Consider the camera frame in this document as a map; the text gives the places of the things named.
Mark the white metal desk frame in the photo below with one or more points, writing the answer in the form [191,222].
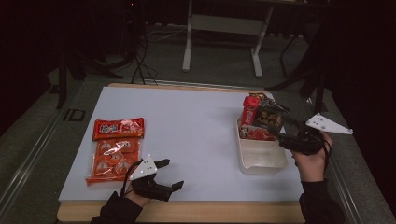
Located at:
[227,25]

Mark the black chair legs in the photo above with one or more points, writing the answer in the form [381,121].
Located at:
[294,59]

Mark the white plastic tray container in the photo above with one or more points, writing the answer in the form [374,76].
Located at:
[261,155]

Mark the black metal stand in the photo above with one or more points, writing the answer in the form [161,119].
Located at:
[61,81]
[319,93]

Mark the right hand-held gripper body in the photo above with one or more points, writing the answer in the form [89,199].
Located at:
[303,140]

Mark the red and black food packet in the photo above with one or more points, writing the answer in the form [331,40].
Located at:
[260,119]

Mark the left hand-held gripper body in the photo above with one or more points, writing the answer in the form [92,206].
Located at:
[146,169]

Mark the person's left hand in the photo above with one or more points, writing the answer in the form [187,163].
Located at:
[139,199]

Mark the orange bag of small packets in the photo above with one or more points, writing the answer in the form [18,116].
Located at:
[116,146]

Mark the white table mat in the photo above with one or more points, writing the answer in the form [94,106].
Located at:
[193,124]

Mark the person's right hand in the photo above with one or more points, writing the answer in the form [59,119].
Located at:
[313,166]

